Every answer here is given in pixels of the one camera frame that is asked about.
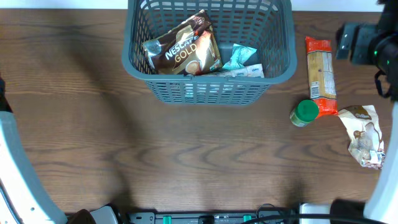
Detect green lid jar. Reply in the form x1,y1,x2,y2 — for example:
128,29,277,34
289,100,319,127

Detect white tissue multipack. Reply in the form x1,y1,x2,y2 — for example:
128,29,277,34
183,63,266,99

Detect teal snack packet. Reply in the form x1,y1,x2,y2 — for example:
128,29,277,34
222,44,257,70

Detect brown Nescafe Gold pouch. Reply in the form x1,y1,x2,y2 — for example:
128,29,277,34
142,10,223,76

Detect orange pasta package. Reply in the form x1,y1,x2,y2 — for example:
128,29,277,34
305,36,338,118

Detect grey plastic basket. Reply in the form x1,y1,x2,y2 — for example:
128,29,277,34
122,0,297,105

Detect beige brown snack bag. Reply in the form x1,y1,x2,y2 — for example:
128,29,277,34
338,105,385,169

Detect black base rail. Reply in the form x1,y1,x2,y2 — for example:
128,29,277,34
126,209,296,224

